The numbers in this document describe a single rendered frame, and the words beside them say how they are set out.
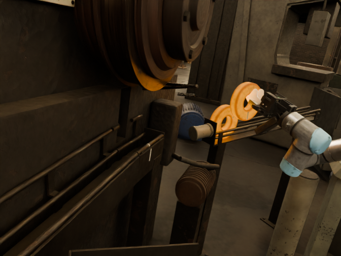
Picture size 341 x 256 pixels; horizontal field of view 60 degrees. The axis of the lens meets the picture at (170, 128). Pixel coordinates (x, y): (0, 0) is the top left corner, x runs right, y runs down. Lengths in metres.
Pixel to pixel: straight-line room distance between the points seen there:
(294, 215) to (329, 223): 0.17
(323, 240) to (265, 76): 2.16
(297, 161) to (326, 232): 0.64
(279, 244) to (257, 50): 2.33
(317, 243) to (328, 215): 0.16
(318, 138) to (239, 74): 2.55
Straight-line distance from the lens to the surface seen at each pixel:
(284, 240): 1.63
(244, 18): 3.55
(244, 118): 1.23
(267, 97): 1.14
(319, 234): 1.67
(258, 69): 3.48
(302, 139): 1.06
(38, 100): 0.66
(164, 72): 0.82
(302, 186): 1.49
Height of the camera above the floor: 1.04
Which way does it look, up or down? 18 degrees down
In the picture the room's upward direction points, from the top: 9 degrees clockwise
